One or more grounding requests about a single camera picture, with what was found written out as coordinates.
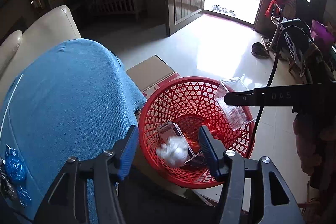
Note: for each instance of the red plastic mesh basket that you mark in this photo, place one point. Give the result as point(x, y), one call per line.
point(168, 98)

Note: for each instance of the hanging cloth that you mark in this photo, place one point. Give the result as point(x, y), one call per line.
point(290, 3)

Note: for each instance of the white crumpled plastic bag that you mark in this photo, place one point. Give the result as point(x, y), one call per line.
point(173, 151)

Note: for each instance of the purple bag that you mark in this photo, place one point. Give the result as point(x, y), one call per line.
point(324, 33)

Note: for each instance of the large blue plastic bag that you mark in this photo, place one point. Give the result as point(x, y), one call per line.
point(15, 169)

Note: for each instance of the red plastic bag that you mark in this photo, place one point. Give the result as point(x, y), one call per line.
point(214, 132)

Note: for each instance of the metal tube frame stand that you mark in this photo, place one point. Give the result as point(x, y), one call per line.
point(275, 32)

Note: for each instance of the white thin strip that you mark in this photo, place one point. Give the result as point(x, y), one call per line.
point(11, 98)

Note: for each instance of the dark plastic wrapper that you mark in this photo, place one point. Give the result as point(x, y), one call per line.
point(195, 161)

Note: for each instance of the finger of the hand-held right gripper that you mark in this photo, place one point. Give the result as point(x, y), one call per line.
point(239, 98)

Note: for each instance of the small brown cardboard box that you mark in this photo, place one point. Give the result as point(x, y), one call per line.
point(156, 5)

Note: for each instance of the large flat cardboard box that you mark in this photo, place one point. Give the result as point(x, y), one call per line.
point(149, 69)

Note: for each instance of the black plastic bag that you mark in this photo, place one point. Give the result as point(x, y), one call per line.
point(5, 184)

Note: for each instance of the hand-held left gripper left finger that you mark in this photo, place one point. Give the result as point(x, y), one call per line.
point(128, 153)

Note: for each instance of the clear plastic container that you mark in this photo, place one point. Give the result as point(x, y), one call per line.
point(236, 116)

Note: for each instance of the white barcode box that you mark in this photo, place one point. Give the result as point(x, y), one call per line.
point(170, 130)

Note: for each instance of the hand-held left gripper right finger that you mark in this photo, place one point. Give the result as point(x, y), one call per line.
point(207, 153)

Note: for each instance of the cream leather sofa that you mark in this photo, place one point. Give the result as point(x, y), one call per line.
point(47, 27)

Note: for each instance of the blue tablecloth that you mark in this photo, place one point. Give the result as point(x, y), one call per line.
point(65, 108)

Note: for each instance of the small blue plastic bag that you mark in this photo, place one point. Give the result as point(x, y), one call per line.
point(23, 195)

